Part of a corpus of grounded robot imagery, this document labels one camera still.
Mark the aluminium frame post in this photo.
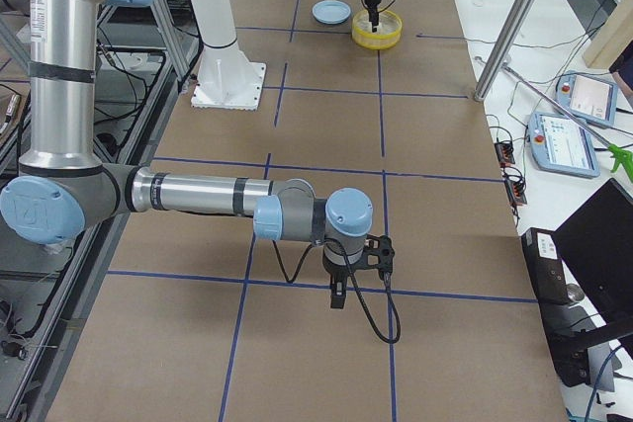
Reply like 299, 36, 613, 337
474, 0, 535, 102

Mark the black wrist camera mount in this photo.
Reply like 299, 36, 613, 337
353, 235, 395, 289

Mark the far teach pendant tablet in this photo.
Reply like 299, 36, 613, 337
556, 71, 619, 128

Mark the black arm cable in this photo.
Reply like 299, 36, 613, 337
270, 238, 403, 344

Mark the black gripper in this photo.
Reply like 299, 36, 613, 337
363, 0, 380, 33
325, 263, 349, 309

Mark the light blue plate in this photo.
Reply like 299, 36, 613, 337
312, 0, 351, 26

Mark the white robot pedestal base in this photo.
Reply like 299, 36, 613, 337
191, 0, 266, 111

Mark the black box device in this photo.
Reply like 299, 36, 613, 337
521, 227, 586, 305

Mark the reacher grabber tool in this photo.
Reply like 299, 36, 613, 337
500, 62, 632, 180

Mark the black monitor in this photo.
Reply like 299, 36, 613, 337
553, 179, 633, 322

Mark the orange black connector module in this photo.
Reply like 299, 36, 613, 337
494, 141, 515, 167

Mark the yellow bamboo steamer basket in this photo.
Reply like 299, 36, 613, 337
351, 10, 403, 50

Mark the teach pendant tablet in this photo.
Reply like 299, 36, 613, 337
556, 71, 619, 128
528, 112, 600, 178

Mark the near teach pendant tablet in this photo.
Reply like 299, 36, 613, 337
528, 112, 600, 178

